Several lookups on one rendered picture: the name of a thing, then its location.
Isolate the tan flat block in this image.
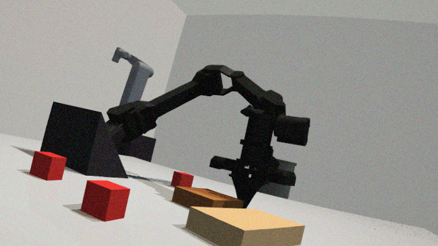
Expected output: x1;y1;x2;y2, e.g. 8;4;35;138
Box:
186;206;305;246

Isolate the red cube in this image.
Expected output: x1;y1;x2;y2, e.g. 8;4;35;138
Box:
30;151;67;181
171;171;194;187
81;180;130;222

